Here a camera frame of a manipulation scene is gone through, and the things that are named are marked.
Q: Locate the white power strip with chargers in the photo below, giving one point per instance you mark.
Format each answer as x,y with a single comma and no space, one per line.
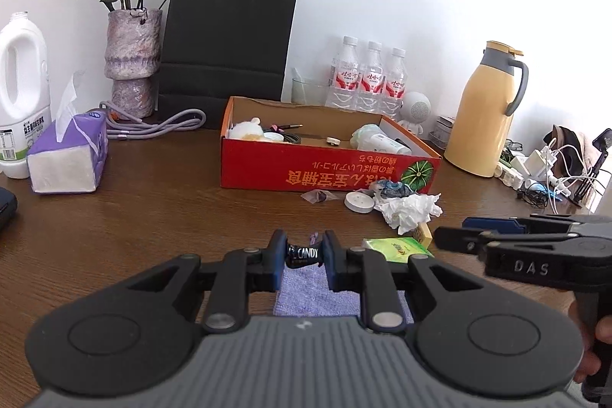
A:
568,167

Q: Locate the purple tissue pack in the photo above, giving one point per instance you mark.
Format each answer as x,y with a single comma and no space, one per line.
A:
70,155

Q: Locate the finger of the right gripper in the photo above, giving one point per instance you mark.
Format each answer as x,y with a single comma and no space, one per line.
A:
533,223
470,241

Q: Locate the purple fabric pouch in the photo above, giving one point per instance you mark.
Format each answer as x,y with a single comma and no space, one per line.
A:
304,292

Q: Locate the white cotton swab box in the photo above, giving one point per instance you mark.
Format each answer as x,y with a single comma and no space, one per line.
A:
379,142

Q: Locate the black paper bag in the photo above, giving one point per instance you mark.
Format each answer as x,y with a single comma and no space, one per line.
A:
215,49

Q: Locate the dark glasses case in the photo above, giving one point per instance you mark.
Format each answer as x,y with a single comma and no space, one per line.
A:
8,207

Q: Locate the yellow thermos jug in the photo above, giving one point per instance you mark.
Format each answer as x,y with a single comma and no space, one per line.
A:
492,95

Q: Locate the blue snack wrapper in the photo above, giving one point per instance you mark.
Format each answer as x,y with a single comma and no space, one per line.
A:
387,189

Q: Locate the purple ceramic vase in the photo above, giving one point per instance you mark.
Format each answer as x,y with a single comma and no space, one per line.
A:
132,57

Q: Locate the white and tan plush sheep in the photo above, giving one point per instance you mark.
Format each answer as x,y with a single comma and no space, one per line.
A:
249,130

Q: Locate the white tissue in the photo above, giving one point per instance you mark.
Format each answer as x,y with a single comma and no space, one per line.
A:
406,213

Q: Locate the water bottle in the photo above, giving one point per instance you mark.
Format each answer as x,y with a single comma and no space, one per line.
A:
393,92
371,79
345,79

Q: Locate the white detergent jug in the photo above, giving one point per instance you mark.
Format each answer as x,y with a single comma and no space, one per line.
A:
24,92

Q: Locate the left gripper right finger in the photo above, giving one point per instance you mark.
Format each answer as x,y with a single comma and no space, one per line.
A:
367,273

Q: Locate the person right hand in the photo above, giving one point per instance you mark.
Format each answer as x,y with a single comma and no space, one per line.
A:
590,363

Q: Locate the black candy wrapper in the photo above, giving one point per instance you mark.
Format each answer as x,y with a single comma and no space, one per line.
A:
299,256

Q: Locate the red rose with wrapper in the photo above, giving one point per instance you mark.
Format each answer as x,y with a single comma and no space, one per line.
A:
362,136

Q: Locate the middle water bottle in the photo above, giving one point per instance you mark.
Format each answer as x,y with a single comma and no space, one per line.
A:
371,79

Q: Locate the left water bottle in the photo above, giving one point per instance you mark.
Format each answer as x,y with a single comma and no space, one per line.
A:
345,79

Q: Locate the clear glass cup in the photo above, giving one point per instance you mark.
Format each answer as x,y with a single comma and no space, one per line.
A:
307,92

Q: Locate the clear plastic wrapper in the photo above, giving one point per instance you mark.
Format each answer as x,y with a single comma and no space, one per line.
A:
319,196

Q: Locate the white round lid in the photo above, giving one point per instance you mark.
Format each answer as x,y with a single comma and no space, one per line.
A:
359,202

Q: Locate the small yellow eraser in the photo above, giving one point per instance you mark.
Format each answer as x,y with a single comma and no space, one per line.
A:
422,235

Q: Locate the white robot speaker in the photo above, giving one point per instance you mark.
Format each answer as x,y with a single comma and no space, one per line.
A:
415,111

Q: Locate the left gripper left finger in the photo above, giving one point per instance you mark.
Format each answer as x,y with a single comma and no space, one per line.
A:
231,281

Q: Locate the small stacked boxes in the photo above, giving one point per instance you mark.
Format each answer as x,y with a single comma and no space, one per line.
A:
440,134

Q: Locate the green tissue pack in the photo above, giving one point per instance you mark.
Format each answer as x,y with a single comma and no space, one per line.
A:
396,250

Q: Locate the red cardboard box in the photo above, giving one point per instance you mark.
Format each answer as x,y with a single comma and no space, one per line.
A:
324,159

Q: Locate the right water bottle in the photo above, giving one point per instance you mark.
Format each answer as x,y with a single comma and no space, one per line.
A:
393,92

